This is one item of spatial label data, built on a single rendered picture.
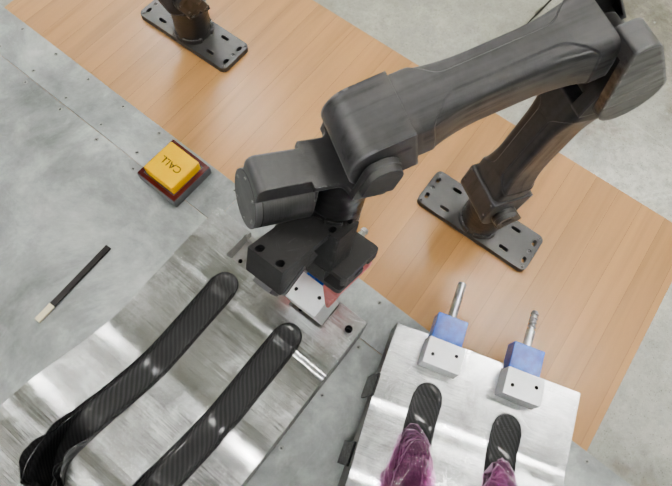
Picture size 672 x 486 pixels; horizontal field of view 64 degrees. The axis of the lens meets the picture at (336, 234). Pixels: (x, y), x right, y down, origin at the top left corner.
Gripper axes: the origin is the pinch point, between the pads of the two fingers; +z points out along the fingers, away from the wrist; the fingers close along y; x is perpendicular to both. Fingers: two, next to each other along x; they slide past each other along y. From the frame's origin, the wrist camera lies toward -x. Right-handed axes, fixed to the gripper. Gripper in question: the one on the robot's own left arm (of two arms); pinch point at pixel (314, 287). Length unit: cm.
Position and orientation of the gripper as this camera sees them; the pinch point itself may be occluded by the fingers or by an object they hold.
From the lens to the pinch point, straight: 66.4
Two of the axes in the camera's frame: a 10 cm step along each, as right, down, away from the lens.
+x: 6.0, -5.1, 6.2
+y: 7.8, 5.4, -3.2
